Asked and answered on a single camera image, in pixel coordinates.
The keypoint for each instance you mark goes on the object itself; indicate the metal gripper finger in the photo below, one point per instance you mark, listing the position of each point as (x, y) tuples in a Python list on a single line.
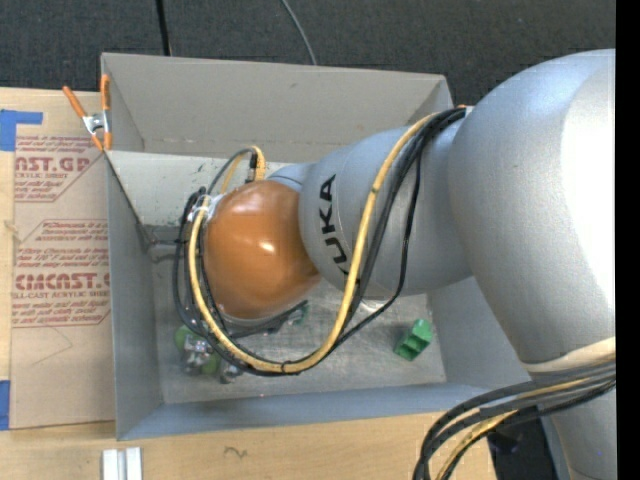
[(197, 346), (230, 372)]

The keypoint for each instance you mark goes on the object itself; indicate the green round toy fruit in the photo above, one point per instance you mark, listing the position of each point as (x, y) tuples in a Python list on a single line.
[(180, 337)]

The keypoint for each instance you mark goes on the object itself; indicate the brown cardboard board, red print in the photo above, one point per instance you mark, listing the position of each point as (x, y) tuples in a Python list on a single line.
[(60, 348)]

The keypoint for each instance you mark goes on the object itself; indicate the green plastic block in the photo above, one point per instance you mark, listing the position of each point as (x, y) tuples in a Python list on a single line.
[(413, 341)]

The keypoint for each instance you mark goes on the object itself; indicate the grey metal bin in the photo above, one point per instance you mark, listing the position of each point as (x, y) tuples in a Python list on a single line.
[(260, 103)]

